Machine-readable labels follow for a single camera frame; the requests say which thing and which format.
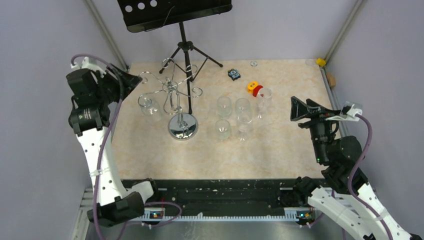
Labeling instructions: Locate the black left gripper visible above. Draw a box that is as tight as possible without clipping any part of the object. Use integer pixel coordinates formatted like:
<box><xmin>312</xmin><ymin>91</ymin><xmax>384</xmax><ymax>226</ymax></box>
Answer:
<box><xmin>95</xmin><ymin>62</ymin><xmax>143</xmax><ymax>104</ymax></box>

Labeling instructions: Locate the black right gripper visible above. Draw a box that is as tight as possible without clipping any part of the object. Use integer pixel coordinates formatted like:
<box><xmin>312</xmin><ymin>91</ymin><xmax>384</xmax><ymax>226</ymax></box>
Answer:
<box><xmin>289</xmin><ymin>95</ymin><xmax>342</xmax><ymax>163</ymax></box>

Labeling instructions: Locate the large plain wine glass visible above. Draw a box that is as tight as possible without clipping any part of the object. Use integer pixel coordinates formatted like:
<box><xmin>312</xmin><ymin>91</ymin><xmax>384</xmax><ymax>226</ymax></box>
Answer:
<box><xmin>256</xmin><ymin>87</ymin><xmax>273</xmax><ymax>119</ymax></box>

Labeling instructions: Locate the tall wine glass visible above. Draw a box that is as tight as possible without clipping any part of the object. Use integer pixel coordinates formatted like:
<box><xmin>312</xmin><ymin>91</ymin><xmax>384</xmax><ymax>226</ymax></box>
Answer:
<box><xmin>236</xmin><ymin>111</ymin><xmax>253</xmax><ymax>141</ymax></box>

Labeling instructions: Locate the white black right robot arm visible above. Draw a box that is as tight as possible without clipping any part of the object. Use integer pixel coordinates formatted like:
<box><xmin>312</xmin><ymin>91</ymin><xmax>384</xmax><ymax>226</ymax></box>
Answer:
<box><xmin>290</xmin><ymin>96</ymin><xmax>420</xmax><ymax>240</ymax></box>

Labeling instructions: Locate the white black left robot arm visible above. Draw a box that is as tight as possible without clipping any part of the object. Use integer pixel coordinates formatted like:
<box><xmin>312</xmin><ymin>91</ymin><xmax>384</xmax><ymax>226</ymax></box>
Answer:
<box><xmin>66</xmin><ymin>63</ymin><xmax>161</xmax><ymax>227</ymax></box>

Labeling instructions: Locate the chrome wine glass rack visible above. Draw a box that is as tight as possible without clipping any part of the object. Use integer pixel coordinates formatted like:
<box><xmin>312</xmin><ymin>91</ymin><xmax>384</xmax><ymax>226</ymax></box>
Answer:
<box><xmin>137</xmin><ymin>58</ymin><xmax>203</xmax><ymax>141</ymax></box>

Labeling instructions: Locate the small wooden block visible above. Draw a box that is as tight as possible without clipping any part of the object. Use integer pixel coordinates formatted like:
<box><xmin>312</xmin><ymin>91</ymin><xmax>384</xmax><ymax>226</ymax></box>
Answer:
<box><xmin>326</xmin><ymin>72</ymin><xmax>337</xmax><ymax>88</ymax></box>

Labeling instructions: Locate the red round toy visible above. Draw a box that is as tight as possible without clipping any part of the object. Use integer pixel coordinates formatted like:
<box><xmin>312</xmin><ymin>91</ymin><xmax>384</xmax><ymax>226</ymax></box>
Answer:
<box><xmin>252</xmin><ymin>85</ymin><xmax>263</xmax><ymax>98</ymax></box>

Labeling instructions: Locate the black music stand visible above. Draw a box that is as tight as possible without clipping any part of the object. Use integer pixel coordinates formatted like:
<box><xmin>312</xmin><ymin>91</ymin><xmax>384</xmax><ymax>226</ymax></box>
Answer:
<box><xmin>116</xmin><ymin>0</ymin><xmax>233</xmax><ymax>115</ymax></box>

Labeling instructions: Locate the black blue small device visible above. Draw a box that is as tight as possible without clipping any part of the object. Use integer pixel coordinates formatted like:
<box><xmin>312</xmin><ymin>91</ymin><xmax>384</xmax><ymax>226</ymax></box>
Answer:
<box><xmin>227</xmin><ymin>68</ymin><xmax>241</xmax><ymax>81</ymax></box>

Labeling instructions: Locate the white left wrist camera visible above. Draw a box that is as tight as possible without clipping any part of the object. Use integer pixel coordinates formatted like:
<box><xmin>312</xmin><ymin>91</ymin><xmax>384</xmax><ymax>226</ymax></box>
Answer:
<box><xmin>70</xmin><ymin>55</ymin><xmax>107</xmax><ymax>78</ymax></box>

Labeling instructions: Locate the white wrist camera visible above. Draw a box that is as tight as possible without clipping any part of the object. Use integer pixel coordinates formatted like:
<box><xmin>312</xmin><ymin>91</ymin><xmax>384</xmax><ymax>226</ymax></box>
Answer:
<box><xmin>70</xmin><ymin>55</ymin><xmax>107</xmax><ymax>78</ymax></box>
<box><xmin>325</xmin><ymin>101</ymin><xmax>363</xmax><ymax>122</ymax></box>

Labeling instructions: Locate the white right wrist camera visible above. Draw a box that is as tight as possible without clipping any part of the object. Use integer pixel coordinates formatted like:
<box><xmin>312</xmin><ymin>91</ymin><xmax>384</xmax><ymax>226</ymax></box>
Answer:
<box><xmin>325</xmin><ymin>101</ymin><xmax>363</xmax><ymax>122</ymax></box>

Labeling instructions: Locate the yellow corner bracket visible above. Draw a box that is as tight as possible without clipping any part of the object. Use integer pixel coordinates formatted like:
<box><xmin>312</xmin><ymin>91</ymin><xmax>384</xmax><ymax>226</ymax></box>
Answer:
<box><xmin>315</xmin><ymin>58</ymin><xmax>327</xmax><ymax>67</ymax></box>

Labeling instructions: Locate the yellow ring toy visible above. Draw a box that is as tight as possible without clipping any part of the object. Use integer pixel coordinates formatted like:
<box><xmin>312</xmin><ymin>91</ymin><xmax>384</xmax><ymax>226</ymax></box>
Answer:
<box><xmin>246</xmin><ymin>81</ymin><xmax>258</xmax><ymax>94</ymax></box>

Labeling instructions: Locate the aluminium frame post left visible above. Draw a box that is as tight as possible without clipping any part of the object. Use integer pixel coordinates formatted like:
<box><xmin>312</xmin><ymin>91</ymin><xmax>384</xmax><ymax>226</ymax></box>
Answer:
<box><xmin>83</xmin><ymin>0</ymin><xmax>129</xmax><ymax>70</ymax></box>

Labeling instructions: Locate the aluminium frame post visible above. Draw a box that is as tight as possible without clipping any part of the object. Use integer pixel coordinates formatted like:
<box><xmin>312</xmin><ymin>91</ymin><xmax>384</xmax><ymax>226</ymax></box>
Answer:
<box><xmin>324</xmin><ymin>0</ymin><xmax>367</xmax><ymax>65</ymax></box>
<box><xmin>83</xmin><ymin>0</ymin><xmax>129</xmax><ymax>70</ymax></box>

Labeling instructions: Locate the aluminium frame post right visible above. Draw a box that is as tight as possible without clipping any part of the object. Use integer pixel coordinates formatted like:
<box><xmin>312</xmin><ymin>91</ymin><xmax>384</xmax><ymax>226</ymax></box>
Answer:
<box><xmin>324</xmin><ymin>0</ymin><xmax>367</xmax><ymax>65</ymax></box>

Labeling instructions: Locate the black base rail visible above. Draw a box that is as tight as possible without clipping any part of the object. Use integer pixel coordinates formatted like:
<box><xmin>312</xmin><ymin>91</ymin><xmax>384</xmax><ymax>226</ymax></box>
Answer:
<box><xmin>148</xmin><ymin>178</ymin><xmax>306</xmax><ymax>220</ymax></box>

